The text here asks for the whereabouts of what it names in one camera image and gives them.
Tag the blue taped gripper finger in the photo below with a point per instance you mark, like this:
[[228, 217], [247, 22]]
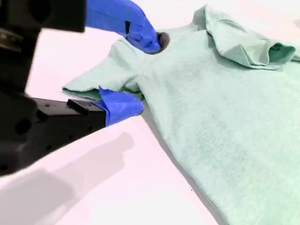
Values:
[[131, 25], [119, 107]]

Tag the pale green T-shirt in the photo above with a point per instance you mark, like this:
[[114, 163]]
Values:
[[211, 117]]

